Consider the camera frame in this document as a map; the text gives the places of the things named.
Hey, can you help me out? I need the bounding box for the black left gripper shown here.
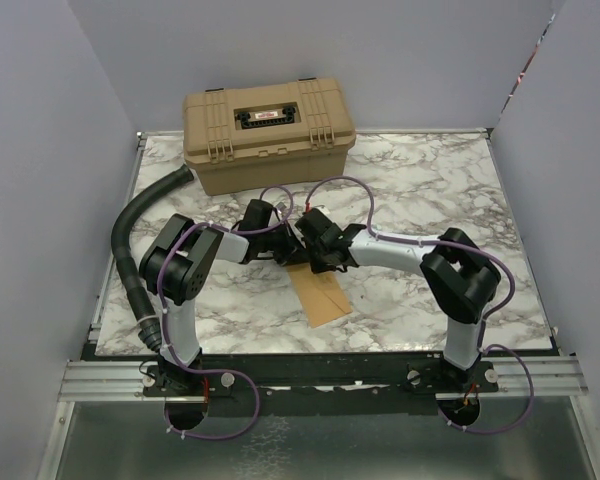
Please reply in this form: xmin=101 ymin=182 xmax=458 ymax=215
xmin=257 ymin=220 xmax=308 ymax=266

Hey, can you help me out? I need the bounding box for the brown paper envelope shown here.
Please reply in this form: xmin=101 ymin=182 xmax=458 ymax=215
xmin=286 ymin=264 xmax=352 ymax=328

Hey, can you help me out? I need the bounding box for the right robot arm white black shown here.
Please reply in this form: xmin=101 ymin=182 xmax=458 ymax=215
xmin=296 ymin=208 xmax=501 ymax=391

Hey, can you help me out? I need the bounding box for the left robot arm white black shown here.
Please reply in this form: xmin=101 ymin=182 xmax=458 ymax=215
xmin=139 ymin=199 xmax=308 ymax=395

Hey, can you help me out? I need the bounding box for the tan plastic toolbox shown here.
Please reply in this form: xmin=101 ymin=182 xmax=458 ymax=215
xmin=182 ymin=77 xmax=356 ymax=196

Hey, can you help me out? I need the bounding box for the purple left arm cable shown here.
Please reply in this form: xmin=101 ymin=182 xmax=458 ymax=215
xmin=157 ymin=185 xmax=295 ymax=441

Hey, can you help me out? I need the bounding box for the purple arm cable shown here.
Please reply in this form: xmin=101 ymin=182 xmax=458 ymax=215
xmin=157 ymin=185 xmax=295 ymax=441
xmin=304 ymin=175 xmax=536 ymax=435

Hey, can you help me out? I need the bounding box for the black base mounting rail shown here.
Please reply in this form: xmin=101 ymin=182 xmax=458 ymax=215
xmin=82 ymin=349 xmax=501 ymax=419

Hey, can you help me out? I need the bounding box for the black corrugated hose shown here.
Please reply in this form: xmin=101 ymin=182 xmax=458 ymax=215
xmin=110 ymin=165 xmax=195 ymax=351

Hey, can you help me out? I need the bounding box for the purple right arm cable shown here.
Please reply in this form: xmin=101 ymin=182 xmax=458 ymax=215
xmin=304 ymin=175 xmax=536 ymax=435

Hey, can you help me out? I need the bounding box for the aluminium extrusion frame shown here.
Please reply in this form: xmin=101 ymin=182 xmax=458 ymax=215
xmin=44 ymin=133 xmax=592 ymax=479

